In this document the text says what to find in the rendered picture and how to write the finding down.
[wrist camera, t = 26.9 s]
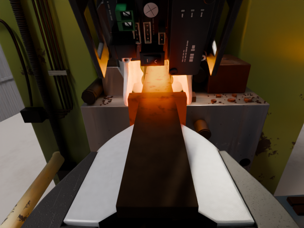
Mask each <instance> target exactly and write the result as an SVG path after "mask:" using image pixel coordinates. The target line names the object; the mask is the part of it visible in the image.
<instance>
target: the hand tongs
mask: <svg viewBox="0 0 304 228"><path fill-rule="evenodd" d="M286 200H287V201H288V203H289V204H290V206H293V210H294V211H295V212H296V214H297V215H298V216H301V215H304V197H287V199H286Z"/></svg>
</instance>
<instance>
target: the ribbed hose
mask: <svg viewBox="0 0 304 228"><path fill-rule="evenodd" d="M9 1H10V3H11V6H12V8H13V9H12V10H13V13H14V15H15V18H16V22H17V24H18V26H19V27H18V28H19V30H20V33H21V37H22V39H23V43H24V45H25V47H26V48H25V49H26V52H27V54H28V56H29V57H28V58H29V60H30V64H31V67H32V69H33V72H34V73H33V74H35V75H34V76H35V79H36V82H37V85H38V87H39V92H40V94H41V97H42V100H43V104H44V107H45V110H46V112H47V115H48V118H49V122H50V125H51V127H52V130H53V133H54V137H55V140H56V142H57V146H58V148H59V152H60V154H61V156H63V157H64V160H65V161H64V163H63V164H62V166H61V167H60V169H59V171H58V172H57V175H58V178H59V181H61V180H62V179H63V178H64V177H65V176H66V175H67V174H68V173H69V172H71V171H72V170H73V169H74V168H75V167H76V166H77V164H76V162H70V160H69V157H68V154H67V150H66V147H65V143H64V141H63V137H62V134H61V131H60V128H59V124H58V121H57V119H55V118H56V117H55V114H54V112H55V111H53V109H54V108H53V105H52V102H51V99H50V95H49V92H48V90H47V85H46V83H45V80H44V77H43V73H42V70H41V67H40V65H39V64H40V63H39V60H38V58H37V54H36V51H35V47H34V45H33V41H32V39H31V38H32V37H31V35H30V33H29V32H30V31H29V29H28V25H27V23H26V18H25V16H24V12H23V9H22V7H21V6H22V5H21V3H20V0H9Z"/></svg>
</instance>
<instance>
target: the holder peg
mask: <svg viewBox="0 0 304 228"><path fill-rule="evenodd" d="M194 128H195V132H196V133H198V134H200V135H201V136H203V137H204V138H205V139H207V140H208V139H209V138H210V137H211V131H210V129H209V127H208V125H207V123H206V121H204V120H197V121H196V122H195V123H194Z"/></svg>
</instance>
